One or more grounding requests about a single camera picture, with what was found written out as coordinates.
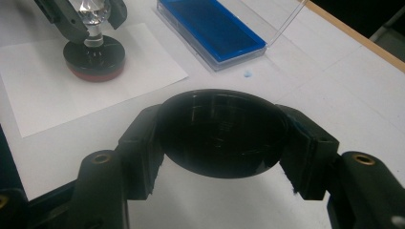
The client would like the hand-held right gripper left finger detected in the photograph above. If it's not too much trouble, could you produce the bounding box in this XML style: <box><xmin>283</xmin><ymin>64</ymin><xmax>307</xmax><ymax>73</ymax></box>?
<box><xmin>115</xmin><ymin>103</ymin><xmax>166</xmax><ymax>202</ymax></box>

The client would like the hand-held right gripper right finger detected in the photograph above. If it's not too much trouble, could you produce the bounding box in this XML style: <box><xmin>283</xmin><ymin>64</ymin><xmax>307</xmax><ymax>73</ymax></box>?
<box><xmin>275</xmin><ymin>103</ymin><xmax>342</xmax><ymax>202</ymax></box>

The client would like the black stamp with crystal handle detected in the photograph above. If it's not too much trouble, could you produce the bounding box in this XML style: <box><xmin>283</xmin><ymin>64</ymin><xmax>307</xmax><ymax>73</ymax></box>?
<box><xmin>62</xmin><ymin>0</ymin><xmax>126</xmax><ymax>83</ymax></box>

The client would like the black round stamp cap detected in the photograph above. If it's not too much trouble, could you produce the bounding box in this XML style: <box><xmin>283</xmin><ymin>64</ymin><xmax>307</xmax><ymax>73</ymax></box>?
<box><xmin>156</xmin><ymin>89</ymin><xmax>290</xmax><ymax>179</ymax></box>

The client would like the white paper sheet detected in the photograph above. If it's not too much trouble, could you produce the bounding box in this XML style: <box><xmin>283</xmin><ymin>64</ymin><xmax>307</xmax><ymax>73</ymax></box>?
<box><xmin>0</xmin><ymin>22</ymin><xmax>189</xmax><ymax>138</ymax></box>

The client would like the blue ink pad clear case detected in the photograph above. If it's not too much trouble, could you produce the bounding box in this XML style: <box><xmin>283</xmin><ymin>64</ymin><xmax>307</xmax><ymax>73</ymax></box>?
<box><xmin>155</xmin><ymin>0</ymin><xmax>310</xmax><ymax>73</ymax></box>

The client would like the wooden table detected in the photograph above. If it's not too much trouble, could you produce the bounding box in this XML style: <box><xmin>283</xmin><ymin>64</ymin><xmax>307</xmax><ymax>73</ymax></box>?
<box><xmin>297</xmin><ymin>0</ymin><xmax>405</xmax><ymax>73</ymax></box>

